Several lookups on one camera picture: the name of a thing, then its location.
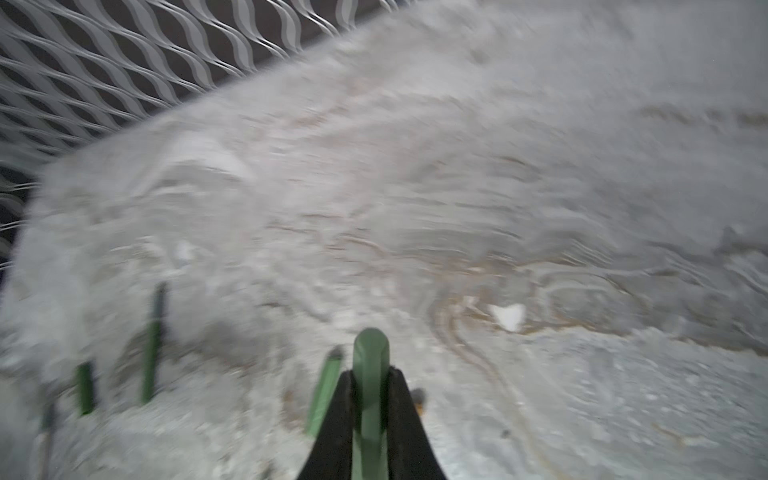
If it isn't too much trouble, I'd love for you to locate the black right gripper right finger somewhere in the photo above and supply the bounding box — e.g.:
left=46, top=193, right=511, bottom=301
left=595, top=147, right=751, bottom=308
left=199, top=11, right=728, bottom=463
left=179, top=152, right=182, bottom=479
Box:
left=387, top=367, right=447, bottom=480

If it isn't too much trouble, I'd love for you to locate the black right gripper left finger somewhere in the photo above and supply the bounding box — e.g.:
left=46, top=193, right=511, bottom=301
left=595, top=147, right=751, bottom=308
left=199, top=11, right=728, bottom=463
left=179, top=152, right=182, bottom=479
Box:
left=297, top=370, right=356, bottom=480

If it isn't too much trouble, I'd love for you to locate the light green pen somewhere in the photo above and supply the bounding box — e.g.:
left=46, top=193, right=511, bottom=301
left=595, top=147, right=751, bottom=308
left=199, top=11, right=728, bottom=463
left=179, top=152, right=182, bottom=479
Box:
left=305, top=346, right=344, bottom=438

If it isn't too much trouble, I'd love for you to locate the light green pen cap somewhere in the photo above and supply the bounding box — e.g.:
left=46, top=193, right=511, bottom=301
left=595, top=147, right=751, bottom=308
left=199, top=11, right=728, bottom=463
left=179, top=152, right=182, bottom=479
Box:
left=352, top=328, right=390, bottom=479

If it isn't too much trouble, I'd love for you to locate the orange pen cap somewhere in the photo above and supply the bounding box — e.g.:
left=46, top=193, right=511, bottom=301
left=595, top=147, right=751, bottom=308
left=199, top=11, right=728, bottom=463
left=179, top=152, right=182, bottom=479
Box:
left=410, top=388, right=426, bottom=416

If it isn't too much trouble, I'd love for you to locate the dark green uncapped pen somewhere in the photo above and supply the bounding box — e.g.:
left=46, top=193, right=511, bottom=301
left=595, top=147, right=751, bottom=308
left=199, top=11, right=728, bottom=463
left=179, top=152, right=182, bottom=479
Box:
left=140, top=282, right=168, bottom=405

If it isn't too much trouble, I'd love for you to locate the dark green pen cap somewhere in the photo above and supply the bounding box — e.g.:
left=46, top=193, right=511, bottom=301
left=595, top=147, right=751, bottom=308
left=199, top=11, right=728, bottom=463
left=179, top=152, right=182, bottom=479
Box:
left=75, top=361, right=96, bottom=416

